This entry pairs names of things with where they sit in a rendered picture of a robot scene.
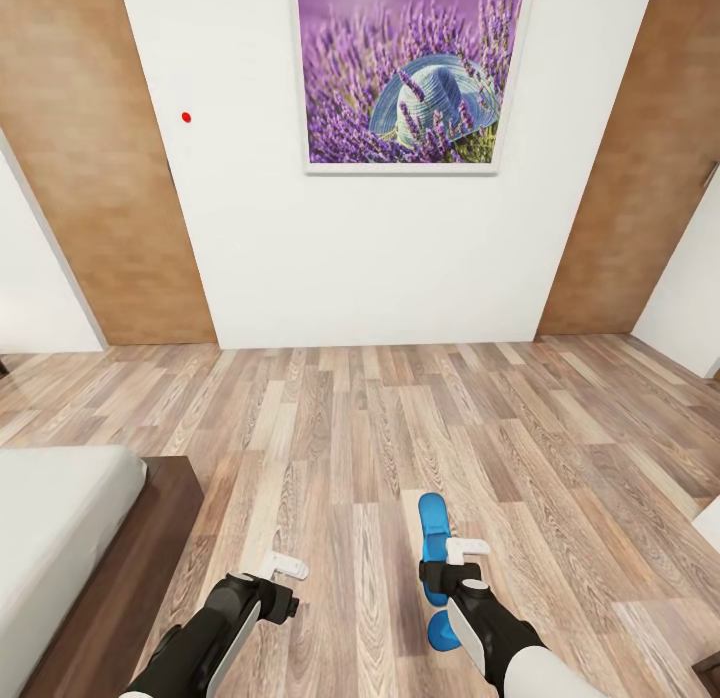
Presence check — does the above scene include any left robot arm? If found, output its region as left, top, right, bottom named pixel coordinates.
left=119, top=550, right=308, bottom=698

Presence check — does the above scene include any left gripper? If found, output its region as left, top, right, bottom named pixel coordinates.
left=256, top=577, right=300, bottom=625

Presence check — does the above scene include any sandal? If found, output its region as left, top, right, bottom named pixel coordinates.
left=427, top=608, right=463, bottom=653
left=418, top=493, right=453, bottom=608

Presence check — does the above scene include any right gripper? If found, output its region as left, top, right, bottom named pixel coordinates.
left=419, top=561, right=482, bottom=595

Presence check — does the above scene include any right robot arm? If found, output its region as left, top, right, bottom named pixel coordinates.
left=419, top=538, right=607, bottom=698

